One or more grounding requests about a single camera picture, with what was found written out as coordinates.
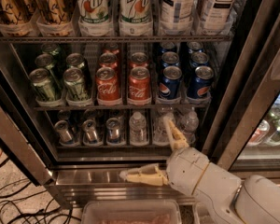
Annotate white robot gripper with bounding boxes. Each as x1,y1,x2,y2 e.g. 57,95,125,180
119,116,209,196

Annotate pepsi can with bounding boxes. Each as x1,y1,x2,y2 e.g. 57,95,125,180
159,66,182,100
161,51,180,69
190,52,209,68
187,41,203,53
158,42,177,54
187,65,214,99

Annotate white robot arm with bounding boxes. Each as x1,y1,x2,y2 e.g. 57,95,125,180
120,116,280,224

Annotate right silver blue can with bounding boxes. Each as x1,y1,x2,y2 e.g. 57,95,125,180
106,118,121,144

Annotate silver blue can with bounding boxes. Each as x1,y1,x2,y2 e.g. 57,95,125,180
106,118,121,144
82,119,100,144
54,120,74,144

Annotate front right coca-cola can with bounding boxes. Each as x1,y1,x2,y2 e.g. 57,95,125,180
129,66,150,101

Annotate coca-cola can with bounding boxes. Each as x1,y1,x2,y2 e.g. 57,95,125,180
95,67,119,101
103,43,120,56
129,51,148,68
99,53,119,71
129,66,150,101

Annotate middle silver blue can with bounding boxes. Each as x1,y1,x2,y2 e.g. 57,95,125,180
82,119,100,144

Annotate front left coca-cola can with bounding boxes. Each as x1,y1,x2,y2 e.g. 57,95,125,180
95,67,119,101

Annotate middle right coca-cola can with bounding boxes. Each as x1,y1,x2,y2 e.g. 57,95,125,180
129,51,148,68

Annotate left silver blue can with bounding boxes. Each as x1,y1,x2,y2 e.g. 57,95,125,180
54,120,74,144

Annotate front right green can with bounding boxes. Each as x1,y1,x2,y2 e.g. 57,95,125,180
63,67,90,101

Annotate green can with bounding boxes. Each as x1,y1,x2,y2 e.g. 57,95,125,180
66,53,90,76
41,43,63,60
35,53,59,77
63,67,90,101
29,68,61,102

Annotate middle left coca-cola can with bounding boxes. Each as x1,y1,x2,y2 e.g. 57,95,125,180
99,53,119,71

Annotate stainless steel fridge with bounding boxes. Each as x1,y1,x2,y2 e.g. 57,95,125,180
0,0,280,208

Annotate back coca-cola can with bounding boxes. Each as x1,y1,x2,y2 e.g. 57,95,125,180
103,43,120,56

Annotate middle right green can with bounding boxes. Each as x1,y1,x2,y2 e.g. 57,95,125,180
66,53,90,76

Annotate front left green can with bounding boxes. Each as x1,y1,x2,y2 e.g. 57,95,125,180
29,68,61,102

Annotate middle left green can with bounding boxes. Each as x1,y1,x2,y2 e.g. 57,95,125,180
35,53,59,77

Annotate steel fridge door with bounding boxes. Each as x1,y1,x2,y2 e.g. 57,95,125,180
0,56,57,187

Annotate back green can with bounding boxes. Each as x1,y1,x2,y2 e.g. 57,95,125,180
41,43,63,60

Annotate middle water bottle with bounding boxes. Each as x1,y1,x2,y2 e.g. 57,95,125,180
153,112,173,146

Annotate water bottle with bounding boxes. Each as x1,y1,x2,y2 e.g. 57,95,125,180
153,112,173,146
180,111,199,144
129,111,147,146

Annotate right water bottle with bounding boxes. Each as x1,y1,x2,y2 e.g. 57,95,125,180
180,111,199,144

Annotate left water bottle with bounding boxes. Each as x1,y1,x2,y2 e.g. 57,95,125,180
129,111,147,146

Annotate right clear plastic bin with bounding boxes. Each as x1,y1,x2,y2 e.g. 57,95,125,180
192,203,216,224

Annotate clear plastic bin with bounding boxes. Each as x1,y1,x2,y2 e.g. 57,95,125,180
81,200,182,224
192,203,216,224

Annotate left clear plastic bin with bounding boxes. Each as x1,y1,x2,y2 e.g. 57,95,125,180
81,200,182,224

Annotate left tea bottle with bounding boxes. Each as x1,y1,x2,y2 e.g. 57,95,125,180
161,0,194,23

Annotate tea bottle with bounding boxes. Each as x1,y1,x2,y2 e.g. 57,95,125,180
200,0,235,24
161,0,194,23

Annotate left 7up bottle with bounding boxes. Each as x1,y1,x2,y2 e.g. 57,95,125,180
77,0,109,24

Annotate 7up bottle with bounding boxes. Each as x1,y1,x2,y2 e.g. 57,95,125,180
119,0,150,24
77,0,109,24

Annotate right 7up bottle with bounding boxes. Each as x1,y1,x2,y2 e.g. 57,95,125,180
119,0,150,24

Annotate right tea bottle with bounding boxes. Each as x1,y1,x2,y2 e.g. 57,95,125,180
200,0,235,24

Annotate black floor cables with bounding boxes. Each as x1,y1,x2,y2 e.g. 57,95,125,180
0,156,82,224

